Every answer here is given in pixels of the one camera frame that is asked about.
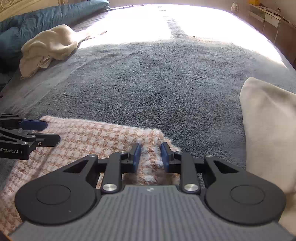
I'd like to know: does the pink houndstooth fuzzy sweater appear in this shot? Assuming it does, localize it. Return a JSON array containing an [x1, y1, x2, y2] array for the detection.
[[1, 116, 179, 235]]

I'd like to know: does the cream fleece garment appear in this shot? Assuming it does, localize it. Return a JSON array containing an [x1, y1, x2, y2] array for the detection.
[[19, 25, 93, 78]]

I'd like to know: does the folded cream garment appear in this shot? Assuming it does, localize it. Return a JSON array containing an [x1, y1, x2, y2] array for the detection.
[[239, 77, 296, 234]]

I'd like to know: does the teal quilted duvet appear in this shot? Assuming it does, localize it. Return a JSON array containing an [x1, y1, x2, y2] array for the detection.
[[1, 1, 109, 74]]

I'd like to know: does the cream carved wooden headboard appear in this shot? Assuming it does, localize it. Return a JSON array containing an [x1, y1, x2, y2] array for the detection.
[[1, 0, 69, 16]]

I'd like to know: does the grey fleece bed blanket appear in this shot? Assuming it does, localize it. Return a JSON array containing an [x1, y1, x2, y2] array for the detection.
[[0, 3, 296, 193]]

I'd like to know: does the white desk with drawers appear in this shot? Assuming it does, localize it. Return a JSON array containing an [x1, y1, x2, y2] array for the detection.
[[248, 1, 295, 48]]

